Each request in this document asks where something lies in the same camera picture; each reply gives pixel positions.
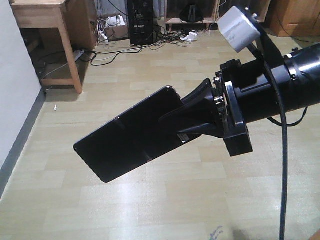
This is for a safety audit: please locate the wooden desk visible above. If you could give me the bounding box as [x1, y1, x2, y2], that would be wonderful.
[10, 0, 98, 94]

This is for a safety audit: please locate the black braided camera cable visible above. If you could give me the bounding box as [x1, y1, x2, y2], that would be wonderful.
[262, 59, 309, 240]

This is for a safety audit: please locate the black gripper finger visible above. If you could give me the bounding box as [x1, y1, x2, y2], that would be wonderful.
[159, 96, 224, 138]
[181, 78, 214, 107]

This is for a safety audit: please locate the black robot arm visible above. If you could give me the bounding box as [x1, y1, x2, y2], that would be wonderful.
[159, 44, 320, 156]

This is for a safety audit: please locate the black smartphone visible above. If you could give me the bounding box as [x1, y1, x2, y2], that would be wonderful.
[73, 86, 199, 183]

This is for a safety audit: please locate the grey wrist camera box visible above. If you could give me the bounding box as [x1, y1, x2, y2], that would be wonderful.
[217, 6, 261, 53]

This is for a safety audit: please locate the black computer tower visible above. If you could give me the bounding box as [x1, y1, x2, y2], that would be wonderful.
[126, 0, 154, 46]

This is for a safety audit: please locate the white power strip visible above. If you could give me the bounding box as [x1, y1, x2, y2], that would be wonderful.
[73, 49, 85, 62]

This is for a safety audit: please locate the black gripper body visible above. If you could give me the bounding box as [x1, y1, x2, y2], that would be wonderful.
[214, 59, 280, 157]

